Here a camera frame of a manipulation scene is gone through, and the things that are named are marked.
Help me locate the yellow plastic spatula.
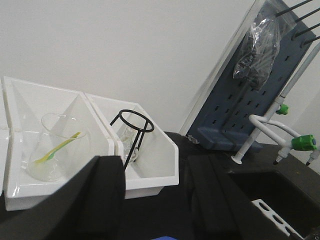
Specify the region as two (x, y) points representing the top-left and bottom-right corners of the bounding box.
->
(34, 132), (81, 164)

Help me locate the right white storage bin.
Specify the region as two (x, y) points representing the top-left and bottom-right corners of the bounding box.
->
(86, 93), (179, 199)

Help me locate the green plastic spatula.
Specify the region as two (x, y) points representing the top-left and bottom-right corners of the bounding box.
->
(46, 153), (55, 161)

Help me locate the glass flask in right bin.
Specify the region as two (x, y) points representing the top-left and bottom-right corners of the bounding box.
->
(120, 126), (139, 163)

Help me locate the white test tube rack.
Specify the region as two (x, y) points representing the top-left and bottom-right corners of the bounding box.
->
(251, 198), (303, 240)

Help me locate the white storage bin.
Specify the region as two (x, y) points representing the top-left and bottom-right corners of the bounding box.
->
(0, 84), (10, 195)
(86, 93), (179, 199)
(2, 76), (115, 211)

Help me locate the left white storage bin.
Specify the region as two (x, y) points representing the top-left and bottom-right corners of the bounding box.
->
(0, 84), (10, 195)

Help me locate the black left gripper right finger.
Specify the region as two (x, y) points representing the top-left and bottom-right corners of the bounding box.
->
(187, 155), (297, 240)

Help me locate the black wire tripod stand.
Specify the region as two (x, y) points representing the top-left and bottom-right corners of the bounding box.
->
(110, 109), (155, 170)

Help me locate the blue plastic tray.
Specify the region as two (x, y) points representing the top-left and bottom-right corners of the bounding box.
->
(151, 236), (178, 240)

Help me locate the middle white storage bin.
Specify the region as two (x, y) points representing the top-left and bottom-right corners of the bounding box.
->
(2, 76), (115, 211)

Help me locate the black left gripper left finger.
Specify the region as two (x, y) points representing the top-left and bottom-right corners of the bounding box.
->
(0, 156), (126, 240)

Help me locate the black sink basin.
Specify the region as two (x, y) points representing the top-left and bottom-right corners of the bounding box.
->
(228, 171), (320, 232)

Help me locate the plastic bag of pegs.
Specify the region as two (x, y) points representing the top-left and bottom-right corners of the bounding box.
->
(232, 0), (296, 91)

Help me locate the grey blue pegboard drying rack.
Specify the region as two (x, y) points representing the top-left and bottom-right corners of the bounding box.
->
(187, 0), (315, 152)

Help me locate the white gooseneck lab faucet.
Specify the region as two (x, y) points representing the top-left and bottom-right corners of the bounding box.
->
(231, 44), (320, 166)

